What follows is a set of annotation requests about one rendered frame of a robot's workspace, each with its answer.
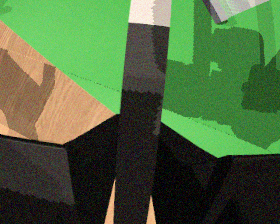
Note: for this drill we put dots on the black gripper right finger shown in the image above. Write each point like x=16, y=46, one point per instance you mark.
x=191, y=186

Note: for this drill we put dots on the green flat mat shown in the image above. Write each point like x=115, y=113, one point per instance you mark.
x=222, y=85

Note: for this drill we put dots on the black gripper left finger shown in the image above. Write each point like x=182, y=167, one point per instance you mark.
x=76, y=177

